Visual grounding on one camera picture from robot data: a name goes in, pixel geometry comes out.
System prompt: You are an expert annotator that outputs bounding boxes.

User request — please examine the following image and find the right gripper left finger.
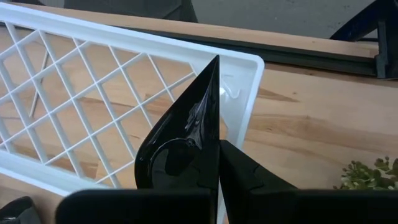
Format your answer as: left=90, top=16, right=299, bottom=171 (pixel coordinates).
left=55, top=189, right=218, bottom=224

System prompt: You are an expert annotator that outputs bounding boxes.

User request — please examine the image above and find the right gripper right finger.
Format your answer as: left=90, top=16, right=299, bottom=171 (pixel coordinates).
left=219, top=139, right=398, bottom=224

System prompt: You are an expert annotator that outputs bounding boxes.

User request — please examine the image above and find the black teardrop mini plate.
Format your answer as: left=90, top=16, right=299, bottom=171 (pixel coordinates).
left=134, top=55, right=221, bottom=190

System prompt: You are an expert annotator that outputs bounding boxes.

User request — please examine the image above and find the black leaf mini plate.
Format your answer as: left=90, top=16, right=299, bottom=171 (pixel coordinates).
left=0, top=195, right=42, bottom=224

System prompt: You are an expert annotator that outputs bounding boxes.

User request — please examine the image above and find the artificial potted plant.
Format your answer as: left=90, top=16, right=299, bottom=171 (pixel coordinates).
left=333, top=156, right=398, bottom=190

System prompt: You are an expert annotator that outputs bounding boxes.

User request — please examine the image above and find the dark cabinet on floor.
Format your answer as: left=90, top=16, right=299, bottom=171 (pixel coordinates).
left=12, top=0, right=199, bottom=24

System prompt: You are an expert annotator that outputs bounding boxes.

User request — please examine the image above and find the white wire lattice rack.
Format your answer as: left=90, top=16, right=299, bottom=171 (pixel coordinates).
left=0, top=2, right=266, bottom=197

